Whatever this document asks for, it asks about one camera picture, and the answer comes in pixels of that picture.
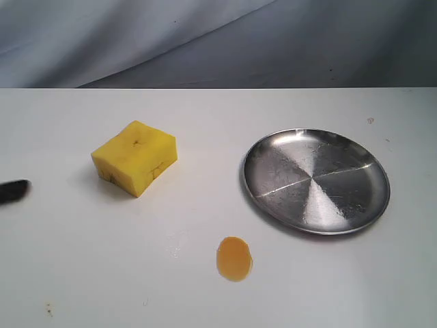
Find orange liquid spill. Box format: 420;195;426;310
216;236;253;282

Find grey fabric backdrop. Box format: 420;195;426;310
1;1;436;88

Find yellow sponge block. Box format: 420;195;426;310
91;120;178;197

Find round stainless steel plate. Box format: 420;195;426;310
240;128;391;236

